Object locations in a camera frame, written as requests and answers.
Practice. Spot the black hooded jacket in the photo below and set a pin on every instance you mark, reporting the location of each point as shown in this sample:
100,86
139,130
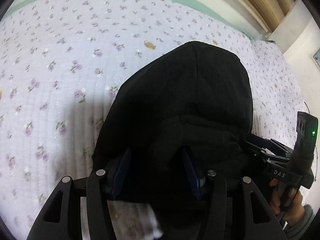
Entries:
191,106

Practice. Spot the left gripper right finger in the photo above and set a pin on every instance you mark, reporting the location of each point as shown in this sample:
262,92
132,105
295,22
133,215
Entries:
230,203

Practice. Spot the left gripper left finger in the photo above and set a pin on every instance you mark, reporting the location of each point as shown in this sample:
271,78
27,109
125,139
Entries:
60,216

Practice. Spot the wall map poster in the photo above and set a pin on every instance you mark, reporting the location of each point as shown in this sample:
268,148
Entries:
316,58

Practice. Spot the grey right sleeve forearm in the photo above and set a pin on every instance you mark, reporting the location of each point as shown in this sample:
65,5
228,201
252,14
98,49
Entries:
296,231

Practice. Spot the white floral quilt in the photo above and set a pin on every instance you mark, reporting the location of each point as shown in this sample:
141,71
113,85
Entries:
62,64

